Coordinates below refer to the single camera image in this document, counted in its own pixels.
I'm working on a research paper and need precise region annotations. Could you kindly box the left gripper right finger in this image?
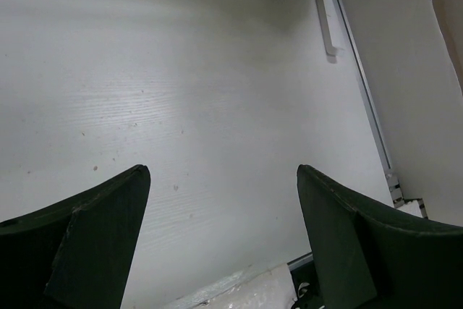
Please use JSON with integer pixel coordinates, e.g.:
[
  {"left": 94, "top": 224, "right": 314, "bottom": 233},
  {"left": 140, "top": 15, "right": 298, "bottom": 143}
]
[{"left": 297, "top": 165, "right": 462, "bottom": 308}]

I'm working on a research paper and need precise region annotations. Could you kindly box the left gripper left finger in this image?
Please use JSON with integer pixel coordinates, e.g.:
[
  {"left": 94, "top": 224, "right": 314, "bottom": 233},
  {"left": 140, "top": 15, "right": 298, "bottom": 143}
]
[{"left": 1, "top": 165, "right": 150, "bottom": 308}]

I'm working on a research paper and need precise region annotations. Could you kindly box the white clothes rack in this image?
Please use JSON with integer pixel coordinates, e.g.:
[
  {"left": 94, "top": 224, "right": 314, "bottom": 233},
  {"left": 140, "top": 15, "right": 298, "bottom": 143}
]
[{"left": 315, "top": 0, "right": 344, "bottom": 63}]

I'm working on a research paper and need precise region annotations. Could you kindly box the metal side rail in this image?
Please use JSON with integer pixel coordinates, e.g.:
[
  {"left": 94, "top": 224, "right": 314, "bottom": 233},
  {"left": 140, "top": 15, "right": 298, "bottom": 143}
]
[{"left": 336, "top": 0, "right": 428, "bottom": 219}]

